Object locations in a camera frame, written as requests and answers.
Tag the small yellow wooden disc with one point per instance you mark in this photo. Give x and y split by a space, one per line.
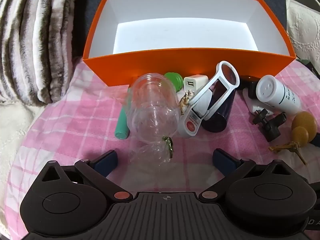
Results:
300 135

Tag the large yellow wooden disc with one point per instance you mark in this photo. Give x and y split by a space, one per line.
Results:
305 122

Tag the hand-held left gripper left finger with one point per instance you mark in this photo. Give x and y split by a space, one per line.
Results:
107 161

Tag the black rectangular box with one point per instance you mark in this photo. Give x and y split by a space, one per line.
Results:
251 88

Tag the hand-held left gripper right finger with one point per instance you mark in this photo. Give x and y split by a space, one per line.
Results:
222 161

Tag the cream textured blanket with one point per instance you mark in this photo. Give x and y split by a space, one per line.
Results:
15 130

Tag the black ball head adapter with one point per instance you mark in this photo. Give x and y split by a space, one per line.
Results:
272 127

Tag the green ribbed cap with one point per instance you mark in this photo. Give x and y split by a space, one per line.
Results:
172 78

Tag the clear plastic jar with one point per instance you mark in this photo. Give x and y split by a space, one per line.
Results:
150 105

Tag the pink plaid blanket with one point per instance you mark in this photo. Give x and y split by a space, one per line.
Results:
75 120

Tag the striped fuzzy blanket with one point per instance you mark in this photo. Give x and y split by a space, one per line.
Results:
37 42

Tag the orange cardboard box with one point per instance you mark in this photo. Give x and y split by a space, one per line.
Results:
150 63

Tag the white usb charger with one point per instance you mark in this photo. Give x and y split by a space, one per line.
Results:
195 81

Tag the small green charm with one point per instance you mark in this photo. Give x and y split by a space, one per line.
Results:
168 145

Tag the white embroidered cloth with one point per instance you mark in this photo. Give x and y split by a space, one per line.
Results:
305 30

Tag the teal pen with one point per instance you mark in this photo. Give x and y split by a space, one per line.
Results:
121 127

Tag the clear plastic bag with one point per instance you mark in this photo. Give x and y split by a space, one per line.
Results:
147 155

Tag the small blue object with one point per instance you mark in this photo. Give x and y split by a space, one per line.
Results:
315 140

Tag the dark navy bottle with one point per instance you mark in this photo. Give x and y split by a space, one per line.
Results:
217 120

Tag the white plastic bottle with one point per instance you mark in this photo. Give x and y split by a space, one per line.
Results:
280 95

